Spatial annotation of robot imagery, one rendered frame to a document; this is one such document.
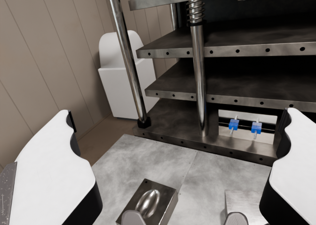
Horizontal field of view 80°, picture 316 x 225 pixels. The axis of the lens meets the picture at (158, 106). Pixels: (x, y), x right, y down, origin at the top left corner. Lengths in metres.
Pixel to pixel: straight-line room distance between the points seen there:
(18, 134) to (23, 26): 1.15
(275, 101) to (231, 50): 0.31
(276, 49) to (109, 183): 0.94
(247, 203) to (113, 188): 0.57
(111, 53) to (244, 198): 2.25
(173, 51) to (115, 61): 1.63
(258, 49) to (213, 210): 0.67
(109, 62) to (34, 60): 0.84
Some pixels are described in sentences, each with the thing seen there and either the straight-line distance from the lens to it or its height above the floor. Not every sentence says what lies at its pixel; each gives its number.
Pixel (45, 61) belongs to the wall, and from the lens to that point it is 2.65.
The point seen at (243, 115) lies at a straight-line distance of 1.06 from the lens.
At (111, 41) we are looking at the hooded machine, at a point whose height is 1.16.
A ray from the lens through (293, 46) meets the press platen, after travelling 0.93.
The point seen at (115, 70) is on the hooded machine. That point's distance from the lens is 2.57.
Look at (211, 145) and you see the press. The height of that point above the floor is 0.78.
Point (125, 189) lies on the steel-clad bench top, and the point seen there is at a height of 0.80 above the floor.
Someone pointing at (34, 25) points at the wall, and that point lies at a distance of 2.65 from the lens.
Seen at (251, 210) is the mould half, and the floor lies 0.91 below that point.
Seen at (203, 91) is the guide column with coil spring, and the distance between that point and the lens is 1.00.
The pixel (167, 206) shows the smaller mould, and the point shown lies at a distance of 0.78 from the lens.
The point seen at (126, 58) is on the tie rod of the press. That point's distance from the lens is 1.11.
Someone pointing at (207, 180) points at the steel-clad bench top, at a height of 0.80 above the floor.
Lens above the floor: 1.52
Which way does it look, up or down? 29 degrees down
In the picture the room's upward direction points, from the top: 11 degrees counter-clockwise
